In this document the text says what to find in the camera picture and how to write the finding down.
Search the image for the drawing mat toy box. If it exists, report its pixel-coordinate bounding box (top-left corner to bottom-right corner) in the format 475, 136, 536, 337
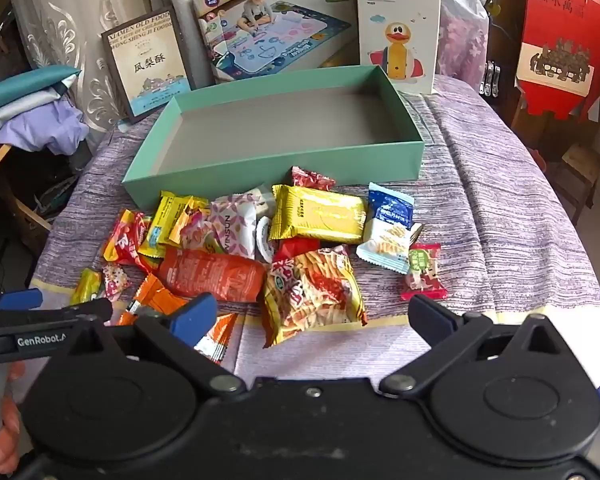
190, 0, 361, 86

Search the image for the wooden stool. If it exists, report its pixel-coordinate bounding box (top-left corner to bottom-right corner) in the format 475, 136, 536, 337
547, 142, 600, 226

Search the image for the purple striped tablecloth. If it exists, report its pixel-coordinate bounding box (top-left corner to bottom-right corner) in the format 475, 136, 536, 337
30, 72, 600, 391

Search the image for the rainbow candy packet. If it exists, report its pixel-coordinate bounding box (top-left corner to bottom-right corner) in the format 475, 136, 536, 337
102, 209, 153, 273

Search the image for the red gift box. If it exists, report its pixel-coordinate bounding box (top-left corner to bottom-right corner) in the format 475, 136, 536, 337
514, 0, 600, 123

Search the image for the white duck toy box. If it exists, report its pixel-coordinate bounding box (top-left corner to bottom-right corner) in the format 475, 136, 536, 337
355, 0, 443, 96

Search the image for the pink green candy packet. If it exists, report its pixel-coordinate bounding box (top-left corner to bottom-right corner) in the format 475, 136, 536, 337
180, 210, 226, 256

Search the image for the lavender cloth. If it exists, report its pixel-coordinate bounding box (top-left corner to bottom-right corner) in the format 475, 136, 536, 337
0, 102, 91, 156

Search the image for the white lace curtain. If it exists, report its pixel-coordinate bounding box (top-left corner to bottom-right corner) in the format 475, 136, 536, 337
2, 0, 166, 126

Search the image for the purple floral cloth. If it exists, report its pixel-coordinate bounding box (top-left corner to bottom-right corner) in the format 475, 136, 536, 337
432, 0, 496, 93

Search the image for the small red packet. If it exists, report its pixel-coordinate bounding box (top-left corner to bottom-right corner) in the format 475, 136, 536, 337
272, 237, 321, 263

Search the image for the orange white striped packet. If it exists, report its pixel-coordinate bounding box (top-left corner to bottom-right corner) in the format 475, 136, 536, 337
194, 312, 240, 363

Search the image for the white translucent packet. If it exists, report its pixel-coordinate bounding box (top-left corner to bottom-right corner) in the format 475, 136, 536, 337
230, 185, 278, 221

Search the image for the wooden chair frame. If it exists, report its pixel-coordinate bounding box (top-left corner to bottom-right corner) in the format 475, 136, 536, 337
0, 142, 56, 248

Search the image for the blue white biscuit packet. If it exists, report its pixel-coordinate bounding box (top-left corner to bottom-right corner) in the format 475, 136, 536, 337
355, 181, 423, 275

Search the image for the small yellow biscuit packet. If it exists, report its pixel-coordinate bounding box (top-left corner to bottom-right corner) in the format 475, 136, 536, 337
139, 190, 191, 258

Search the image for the person's left hand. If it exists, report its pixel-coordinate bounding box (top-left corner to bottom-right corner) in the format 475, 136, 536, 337
0, 360, 27, 468

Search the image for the orange packet green label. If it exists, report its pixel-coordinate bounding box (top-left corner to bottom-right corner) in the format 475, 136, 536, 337
130, 274, 188, 313

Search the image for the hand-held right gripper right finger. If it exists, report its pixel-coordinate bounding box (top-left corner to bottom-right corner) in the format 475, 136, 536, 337
380, 294, 563, 396

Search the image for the yellow orange packet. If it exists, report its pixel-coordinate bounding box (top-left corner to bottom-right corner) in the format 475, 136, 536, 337
169, 196, 212, 246

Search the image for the red green candy packet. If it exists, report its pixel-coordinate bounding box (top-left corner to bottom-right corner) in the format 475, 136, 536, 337
400, 242, 450, 302

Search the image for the large yellow wafer packet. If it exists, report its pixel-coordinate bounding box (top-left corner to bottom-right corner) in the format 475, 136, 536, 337
271, 184, 368, 243

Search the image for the yellow green packet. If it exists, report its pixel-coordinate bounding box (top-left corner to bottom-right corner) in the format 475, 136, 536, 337
69, 267, 105, 307

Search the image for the green cardboard box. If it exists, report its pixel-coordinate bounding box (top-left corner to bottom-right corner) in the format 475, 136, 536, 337
122, 64, 426, 211

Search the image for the pink white patterned packet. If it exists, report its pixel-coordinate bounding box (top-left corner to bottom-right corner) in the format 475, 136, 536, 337
209, 195, 258, 261

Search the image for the white jelly cup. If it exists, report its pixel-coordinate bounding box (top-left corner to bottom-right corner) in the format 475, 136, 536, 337
254, 216, 281, 265

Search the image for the teal cloth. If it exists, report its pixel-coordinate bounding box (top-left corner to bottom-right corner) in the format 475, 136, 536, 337
0, 65, 83, 118

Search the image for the orange noodle snack bag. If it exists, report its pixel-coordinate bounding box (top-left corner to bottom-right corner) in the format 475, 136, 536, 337
261, 245, 370, 350

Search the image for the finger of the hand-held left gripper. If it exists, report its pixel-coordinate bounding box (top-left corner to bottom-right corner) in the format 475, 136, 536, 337
0, 299, 114, 331
0, 290, 44, 312

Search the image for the brown framed pastry box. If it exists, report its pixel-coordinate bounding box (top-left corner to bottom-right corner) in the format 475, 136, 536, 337
100, 6, 197, 123

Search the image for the orange red snack packet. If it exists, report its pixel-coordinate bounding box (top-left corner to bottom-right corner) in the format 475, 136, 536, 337
156, 246, 267, 305

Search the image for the small pink candy packet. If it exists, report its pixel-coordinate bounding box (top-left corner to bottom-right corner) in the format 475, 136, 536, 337
101, 262, 132, 297

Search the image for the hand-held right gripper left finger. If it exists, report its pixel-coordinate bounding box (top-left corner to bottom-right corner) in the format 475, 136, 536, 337
64, 292, 246, 395

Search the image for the white folded cloth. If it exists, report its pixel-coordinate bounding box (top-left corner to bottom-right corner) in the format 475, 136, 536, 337
0, 87, 71, 153

